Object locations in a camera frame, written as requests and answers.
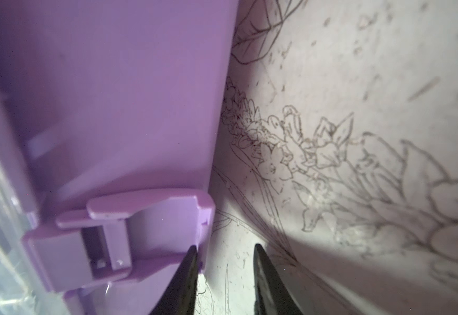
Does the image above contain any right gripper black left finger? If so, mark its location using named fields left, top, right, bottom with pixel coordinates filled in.
left=150, top=245, right=199, bottom=315

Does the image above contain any purple toolbox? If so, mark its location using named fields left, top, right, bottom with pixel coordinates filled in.
left=0, top=1, right=238, bottom=314

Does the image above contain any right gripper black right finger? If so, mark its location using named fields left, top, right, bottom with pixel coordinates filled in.
left=253, top=244, right=303, bottom=315

